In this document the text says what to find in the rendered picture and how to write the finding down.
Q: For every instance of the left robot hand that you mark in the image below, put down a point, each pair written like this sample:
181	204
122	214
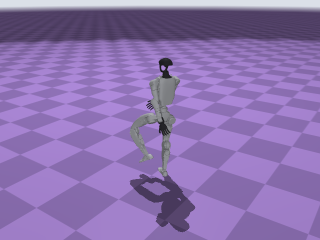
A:
163	128

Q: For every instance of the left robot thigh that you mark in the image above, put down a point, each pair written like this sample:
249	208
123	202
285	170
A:
148	118

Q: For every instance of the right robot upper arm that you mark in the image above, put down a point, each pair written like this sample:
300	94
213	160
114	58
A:
177	81

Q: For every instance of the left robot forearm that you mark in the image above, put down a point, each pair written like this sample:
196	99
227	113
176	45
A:
157	109

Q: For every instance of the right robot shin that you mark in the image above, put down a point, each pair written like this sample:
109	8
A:
165	154

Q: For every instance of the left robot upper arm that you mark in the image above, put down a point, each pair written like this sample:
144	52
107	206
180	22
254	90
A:
154	88

